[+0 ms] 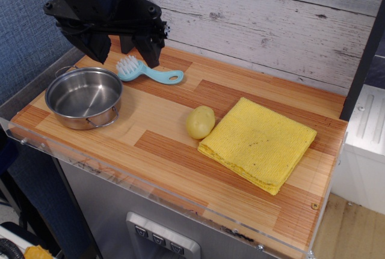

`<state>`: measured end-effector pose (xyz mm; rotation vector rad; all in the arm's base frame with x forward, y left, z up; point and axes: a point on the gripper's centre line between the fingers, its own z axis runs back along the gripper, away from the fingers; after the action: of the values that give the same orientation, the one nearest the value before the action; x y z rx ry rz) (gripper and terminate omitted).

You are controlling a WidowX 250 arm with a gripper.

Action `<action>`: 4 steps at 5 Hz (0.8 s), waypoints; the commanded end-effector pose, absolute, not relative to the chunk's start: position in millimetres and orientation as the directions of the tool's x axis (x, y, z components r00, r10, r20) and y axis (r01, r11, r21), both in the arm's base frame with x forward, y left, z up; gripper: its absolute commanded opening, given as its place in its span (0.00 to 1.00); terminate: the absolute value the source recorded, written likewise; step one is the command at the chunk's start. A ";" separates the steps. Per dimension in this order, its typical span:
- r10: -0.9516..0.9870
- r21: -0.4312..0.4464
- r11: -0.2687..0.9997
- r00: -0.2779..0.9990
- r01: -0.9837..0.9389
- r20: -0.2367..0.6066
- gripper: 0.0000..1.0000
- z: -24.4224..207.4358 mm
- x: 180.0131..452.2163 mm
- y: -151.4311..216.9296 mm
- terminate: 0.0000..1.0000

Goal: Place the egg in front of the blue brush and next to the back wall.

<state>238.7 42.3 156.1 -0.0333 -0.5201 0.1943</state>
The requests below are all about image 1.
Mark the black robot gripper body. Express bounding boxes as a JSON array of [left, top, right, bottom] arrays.
[[44, 0, 170, 41]]

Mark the light blue scrub brush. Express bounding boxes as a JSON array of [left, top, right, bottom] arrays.
[[115, 55, 184, 85]]

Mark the black hose bottom left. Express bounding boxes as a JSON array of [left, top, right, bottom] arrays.
[[0, 238, 25, 259]]

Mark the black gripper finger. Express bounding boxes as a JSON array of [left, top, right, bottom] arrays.
[[132, 34, 165, 68], [61, 30, 111, 64]]

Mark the small steel pot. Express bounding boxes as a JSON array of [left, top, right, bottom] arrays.
[[45, 66, 123, 130]]

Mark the yellow cloth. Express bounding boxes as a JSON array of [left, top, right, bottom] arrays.
[[198, 97, 317, 195]]

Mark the yellow object bottom left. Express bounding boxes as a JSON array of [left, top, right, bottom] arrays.
[[24, 245, 54, 259]]

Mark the silver control panel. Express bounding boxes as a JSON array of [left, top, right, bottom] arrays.
[[126, 212, 201, 258]]

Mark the white cabinet at right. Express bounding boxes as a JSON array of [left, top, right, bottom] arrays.
[[331, 85, 384, 214]]

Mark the yellow egg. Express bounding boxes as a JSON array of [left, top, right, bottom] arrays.
[[186, 106, 215, 139]]

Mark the stainless steel toy fridge body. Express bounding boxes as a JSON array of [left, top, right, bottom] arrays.
[[57, 156, 289, 259]]

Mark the clear acrylic front guard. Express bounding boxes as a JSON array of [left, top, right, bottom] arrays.
[[0, 115, 316, 259]]

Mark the black right corner post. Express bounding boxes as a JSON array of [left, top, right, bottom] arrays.
[[338, 0, 384, 121]]

